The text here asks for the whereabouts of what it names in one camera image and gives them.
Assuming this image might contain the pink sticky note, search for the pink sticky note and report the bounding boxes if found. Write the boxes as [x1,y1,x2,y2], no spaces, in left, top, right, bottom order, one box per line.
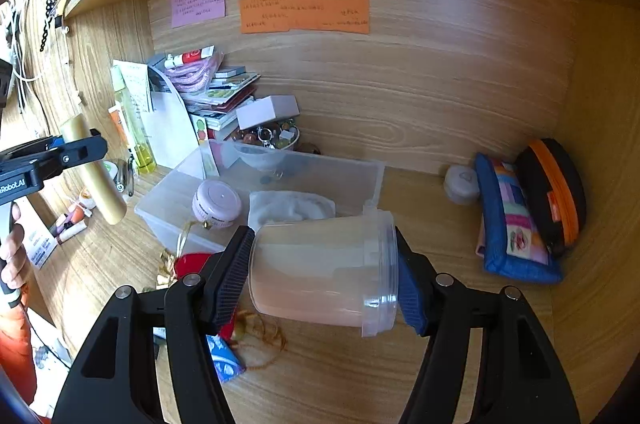
[170,0,227,29]

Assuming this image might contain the black orange zipper case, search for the black orange zipper case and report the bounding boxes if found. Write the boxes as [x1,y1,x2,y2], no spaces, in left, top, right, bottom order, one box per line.
[515,138,587,257]

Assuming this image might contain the white small box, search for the white small box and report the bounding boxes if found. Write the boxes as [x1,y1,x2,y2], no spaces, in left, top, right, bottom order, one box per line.
[236,95,301,131]

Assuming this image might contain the blue patchwork pouch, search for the blue patchwork pouch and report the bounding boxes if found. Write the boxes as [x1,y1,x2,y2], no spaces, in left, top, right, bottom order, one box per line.
[474,152,564,285]

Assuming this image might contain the white cloth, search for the white cloth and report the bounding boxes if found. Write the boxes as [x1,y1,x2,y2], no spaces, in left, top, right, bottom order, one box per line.
[247,190,337,232]

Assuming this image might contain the beige cylindrical tube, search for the beige cylindrical tube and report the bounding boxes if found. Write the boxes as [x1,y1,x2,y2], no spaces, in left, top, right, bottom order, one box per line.
[61,115,128,226]

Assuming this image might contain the white paper bag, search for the white paper bag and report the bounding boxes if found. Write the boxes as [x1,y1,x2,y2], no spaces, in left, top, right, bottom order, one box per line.
[112,59,201,172]

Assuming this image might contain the pink lidded cream jar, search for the pink lidded cream jar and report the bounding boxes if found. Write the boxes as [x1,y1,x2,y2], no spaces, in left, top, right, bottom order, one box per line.
[192,180,243,232]

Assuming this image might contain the pink rope bag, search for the pink rope bag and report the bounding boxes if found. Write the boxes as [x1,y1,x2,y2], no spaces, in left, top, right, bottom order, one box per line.
[165,52,225,95]

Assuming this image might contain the red ornament with gold ribbon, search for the red ornament with gold ribbon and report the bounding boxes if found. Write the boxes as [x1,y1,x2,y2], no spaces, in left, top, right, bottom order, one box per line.
[156,221,221,290]

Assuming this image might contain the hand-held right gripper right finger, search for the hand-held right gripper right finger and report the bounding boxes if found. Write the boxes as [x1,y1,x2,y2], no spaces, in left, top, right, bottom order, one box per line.
[393,226,581,424]

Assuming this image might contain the black hanging chain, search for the black hanging chain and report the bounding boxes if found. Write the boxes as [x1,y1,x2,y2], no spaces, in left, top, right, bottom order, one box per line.
[36,0,60,52]

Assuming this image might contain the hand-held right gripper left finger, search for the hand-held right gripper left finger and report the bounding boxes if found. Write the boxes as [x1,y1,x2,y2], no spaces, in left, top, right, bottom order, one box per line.
[52,225,256,424]

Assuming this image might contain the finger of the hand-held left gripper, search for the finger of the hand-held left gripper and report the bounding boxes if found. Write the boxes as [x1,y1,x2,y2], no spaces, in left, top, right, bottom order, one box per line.
[47,129,108,170]

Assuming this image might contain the clear plastic storage box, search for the clear plastic storage box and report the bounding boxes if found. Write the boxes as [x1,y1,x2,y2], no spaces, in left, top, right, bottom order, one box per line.
[134,139,387,255]

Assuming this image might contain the orange sticky note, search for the orange sticky note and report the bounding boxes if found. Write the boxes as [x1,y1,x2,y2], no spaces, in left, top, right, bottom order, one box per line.
[238,0,371,36]

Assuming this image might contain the red white tube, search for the red white tube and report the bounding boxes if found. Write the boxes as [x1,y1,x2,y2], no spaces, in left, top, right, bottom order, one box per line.
[165,45,217,68]

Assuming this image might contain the wooden desk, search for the wooden desk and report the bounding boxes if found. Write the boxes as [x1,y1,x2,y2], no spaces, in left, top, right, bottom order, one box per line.
[30,164,561,424]

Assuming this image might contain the person's left hand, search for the person's left hand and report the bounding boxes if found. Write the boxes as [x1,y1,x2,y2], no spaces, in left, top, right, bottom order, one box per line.
[0,202,26,292]

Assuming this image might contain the stack of books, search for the stack of books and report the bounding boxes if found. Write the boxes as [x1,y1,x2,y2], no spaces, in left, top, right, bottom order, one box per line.
[187,66,262,140]

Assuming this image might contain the yellow liquid bottle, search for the yellow liquid bottle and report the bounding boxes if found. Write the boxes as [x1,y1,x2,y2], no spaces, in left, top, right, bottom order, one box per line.
[111,65,158,172]

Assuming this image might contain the bowl of trinkets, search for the bowl of trinkets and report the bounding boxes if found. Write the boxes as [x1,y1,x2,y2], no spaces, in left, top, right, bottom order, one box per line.
[227,119,302,153]

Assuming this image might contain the blue patterned packet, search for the blue patterned packet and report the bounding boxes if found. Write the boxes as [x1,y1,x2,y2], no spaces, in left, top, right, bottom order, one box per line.
[206,334,247,384]

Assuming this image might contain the small white round container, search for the small white round container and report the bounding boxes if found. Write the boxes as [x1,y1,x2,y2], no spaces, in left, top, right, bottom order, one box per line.
[443,164,480,205]

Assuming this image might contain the orange sleeve forearm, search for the orange sleeve forearm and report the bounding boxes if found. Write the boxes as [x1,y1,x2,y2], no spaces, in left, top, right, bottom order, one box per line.
[0,284,38,407]

